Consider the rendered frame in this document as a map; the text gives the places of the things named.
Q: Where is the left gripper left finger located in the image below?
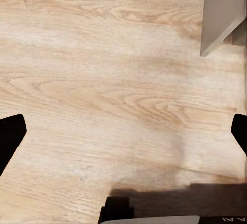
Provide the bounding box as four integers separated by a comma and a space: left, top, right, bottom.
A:
0, 114, 27, 176

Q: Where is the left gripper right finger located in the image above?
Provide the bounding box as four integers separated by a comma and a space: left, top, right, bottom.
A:
231, 114, 247, 155

